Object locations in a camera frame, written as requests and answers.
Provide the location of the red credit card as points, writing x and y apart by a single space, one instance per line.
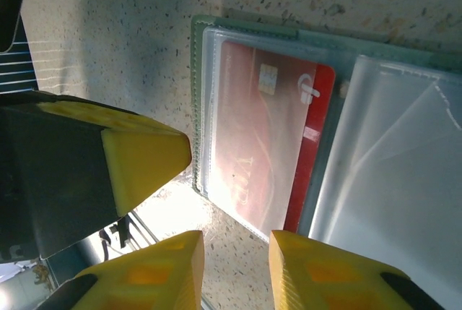
274 125

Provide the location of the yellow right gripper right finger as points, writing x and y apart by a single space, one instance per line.
332 281

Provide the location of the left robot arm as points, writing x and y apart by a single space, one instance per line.
11 3

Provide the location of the clear plastic card box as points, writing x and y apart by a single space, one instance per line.
196 71

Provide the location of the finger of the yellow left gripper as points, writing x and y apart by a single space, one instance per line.
144 158

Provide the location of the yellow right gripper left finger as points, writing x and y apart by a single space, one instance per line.
144 281

